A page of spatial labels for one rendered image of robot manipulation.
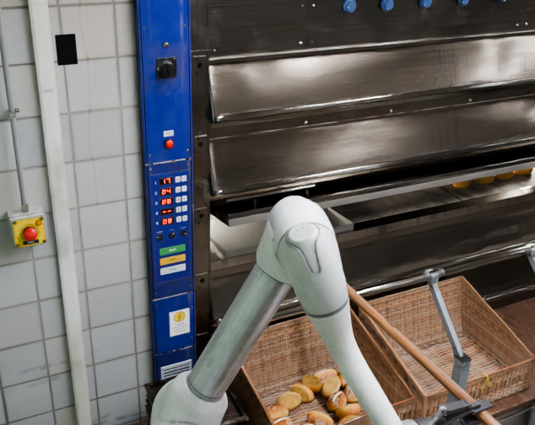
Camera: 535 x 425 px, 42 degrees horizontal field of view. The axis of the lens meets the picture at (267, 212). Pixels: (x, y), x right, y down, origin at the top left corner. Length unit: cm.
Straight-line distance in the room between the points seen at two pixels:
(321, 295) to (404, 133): 138
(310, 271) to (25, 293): 119
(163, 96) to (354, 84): 70
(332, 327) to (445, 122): 150
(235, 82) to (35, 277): 89
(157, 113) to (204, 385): 86
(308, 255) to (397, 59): 134
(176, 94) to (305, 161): 57
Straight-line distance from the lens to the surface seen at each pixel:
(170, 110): 219
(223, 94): 227
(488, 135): 298
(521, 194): 329
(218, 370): 173
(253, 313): 164
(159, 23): 211
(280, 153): 245
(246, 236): 266
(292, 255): 140
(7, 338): 244
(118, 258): 237
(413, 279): 251
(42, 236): 219
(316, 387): 280
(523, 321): 351
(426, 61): 268
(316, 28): 239
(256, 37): 229
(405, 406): 269
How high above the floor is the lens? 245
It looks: 26 degrees down
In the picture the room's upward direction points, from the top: 2 degrees clockwise
